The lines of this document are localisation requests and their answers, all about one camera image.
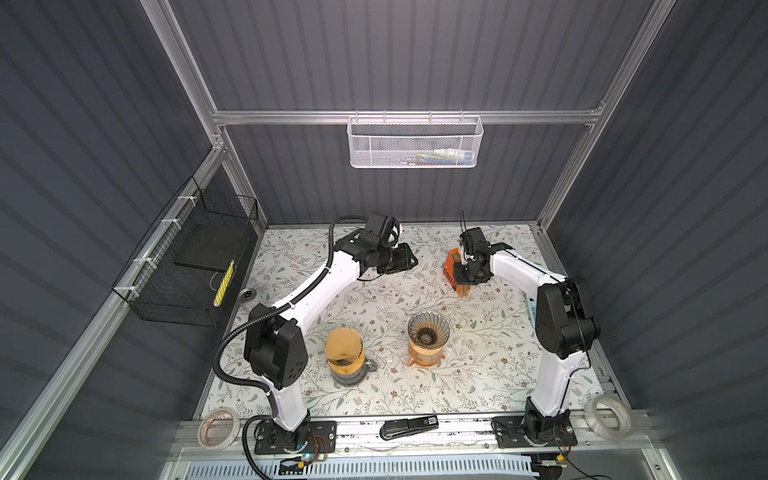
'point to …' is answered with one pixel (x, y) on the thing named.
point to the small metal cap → (247, 295)
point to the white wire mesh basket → (414, 142)
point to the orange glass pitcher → (424, 357)
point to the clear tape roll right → (593, 418)
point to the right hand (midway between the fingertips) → (463, 279)
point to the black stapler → (399, 427)
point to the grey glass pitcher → (352, 380)
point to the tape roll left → (206, 421)
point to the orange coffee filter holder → (454, 256)
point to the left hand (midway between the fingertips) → (415, 261)
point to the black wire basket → (190, 269)
